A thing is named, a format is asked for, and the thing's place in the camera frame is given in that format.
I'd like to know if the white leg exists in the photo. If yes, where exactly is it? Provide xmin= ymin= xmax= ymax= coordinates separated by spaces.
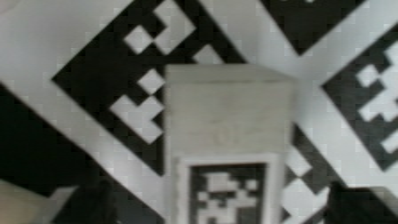
xmin=163 ymin=64 xmax=294 ymax=224

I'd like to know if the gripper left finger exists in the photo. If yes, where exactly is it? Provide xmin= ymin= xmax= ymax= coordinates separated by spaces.
xmin=49 ymin=181 xmax=116 ymax=224

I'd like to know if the white marker sheet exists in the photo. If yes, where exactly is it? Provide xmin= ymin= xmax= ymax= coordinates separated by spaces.
xmin=0 ymin=0 xmax=398 ymax=224

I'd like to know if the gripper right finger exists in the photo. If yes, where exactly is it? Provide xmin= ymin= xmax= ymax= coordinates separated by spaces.
xmin=323 ymin=182 xmax=398 ymax=224

